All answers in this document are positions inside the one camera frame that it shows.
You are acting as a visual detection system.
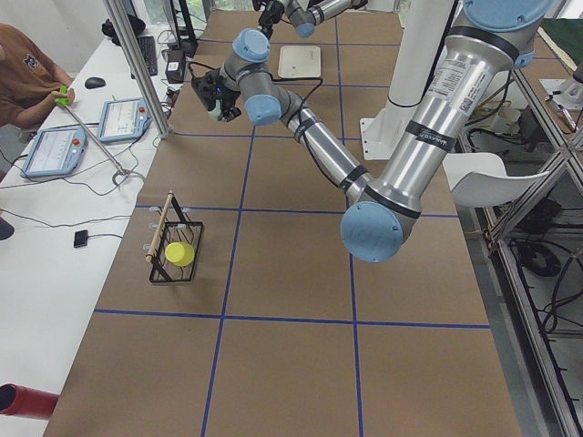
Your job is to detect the near blue teach pendant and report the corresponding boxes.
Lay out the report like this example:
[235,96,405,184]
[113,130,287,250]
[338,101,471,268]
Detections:
[21,127,87,178]

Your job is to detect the seated person in brown shirt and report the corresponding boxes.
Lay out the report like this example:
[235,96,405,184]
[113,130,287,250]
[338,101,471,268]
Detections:
[1,24,76,129]

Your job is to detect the aluminium frame post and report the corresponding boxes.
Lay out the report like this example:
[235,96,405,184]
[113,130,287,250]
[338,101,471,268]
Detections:
[103,0,170,139]

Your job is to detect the yellow green plastic cup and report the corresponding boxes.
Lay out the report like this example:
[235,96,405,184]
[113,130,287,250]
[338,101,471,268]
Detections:
[164,241,195,267]

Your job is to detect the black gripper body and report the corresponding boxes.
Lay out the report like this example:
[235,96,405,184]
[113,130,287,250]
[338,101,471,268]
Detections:
[191,70,238,109]

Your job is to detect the cream rabbit print tray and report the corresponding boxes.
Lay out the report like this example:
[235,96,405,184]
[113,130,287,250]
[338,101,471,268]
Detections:
[278,46,322,79]

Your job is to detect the metal reach stick with hook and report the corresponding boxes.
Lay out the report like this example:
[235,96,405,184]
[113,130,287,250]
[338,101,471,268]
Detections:
[56,85,146,187]

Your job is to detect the black keyboard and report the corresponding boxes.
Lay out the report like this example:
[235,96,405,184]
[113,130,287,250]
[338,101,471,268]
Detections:
[137,36,159,76]

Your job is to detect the black computer mouse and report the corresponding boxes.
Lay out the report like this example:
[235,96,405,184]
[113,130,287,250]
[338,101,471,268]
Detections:
[84,76,107,89]

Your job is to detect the white moulded chair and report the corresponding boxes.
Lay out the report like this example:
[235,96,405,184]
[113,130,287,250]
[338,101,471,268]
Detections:
[443,152,549,208]

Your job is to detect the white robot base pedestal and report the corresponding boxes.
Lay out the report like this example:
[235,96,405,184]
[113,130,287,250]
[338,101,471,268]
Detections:
[360,0,458,160]

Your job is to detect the black wire cup rack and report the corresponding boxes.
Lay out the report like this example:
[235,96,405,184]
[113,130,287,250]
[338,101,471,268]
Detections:
[146,191,205,285]

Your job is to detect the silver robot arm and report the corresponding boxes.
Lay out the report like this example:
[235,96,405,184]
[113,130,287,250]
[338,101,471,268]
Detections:
[191,1,550,262]
[252,0,368,39]

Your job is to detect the red cylinder tube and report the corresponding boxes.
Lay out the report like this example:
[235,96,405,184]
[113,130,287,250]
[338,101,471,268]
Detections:
[1,383,59,420]

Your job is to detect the pale green plastic cup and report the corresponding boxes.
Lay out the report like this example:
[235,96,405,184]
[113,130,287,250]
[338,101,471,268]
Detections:
[208,100,225,121]

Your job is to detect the small black puck device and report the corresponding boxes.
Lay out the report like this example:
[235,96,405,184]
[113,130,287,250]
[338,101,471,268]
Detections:
[73,229,89,249]

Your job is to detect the blue teach pendant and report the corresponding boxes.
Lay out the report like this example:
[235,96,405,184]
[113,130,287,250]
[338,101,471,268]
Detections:
[21,127,87,178]
[97,97,151,143]

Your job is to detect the far blue teach pendant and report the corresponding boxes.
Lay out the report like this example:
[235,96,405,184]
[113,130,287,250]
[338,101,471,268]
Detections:
[97,97,151,143]

